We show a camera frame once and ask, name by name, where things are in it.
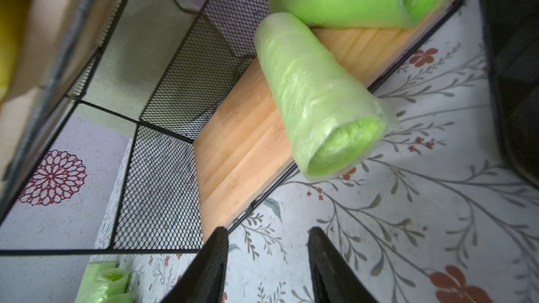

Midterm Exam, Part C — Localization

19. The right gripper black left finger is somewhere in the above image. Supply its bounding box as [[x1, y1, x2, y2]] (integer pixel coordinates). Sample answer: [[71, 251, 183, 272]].
[[161, 227, 229, 303]]

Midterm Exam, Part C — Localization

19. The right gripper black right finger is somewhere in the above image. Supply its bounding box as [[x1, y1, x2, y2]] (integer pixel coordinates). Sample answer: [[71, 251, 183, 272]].
[[307, 227, 376, 303]]

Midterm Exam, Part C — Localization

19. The green roll front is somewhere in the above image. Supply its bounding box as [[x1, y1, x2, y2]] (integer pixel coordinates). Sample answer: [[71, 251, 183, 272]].
[[254, 13, 398, 182]]

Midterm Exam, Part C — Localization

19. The yellow roll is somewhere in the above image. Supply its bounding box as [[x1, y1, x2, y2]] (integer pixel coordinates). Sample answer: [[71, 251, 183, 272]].
[[1, 0, 32, 100]]

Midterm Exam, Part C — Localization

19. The black trash bag roll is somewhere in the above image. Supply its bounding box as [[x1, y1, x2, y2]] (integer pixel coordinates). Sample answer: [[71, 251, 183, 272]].
[[479, 0, 538, 187]]

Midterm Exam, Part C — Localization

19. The green cushion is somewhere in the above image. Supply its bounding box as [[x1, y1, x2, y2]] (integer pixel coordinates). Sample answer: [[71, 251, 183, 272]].
[[75, 0, 237, 136]]

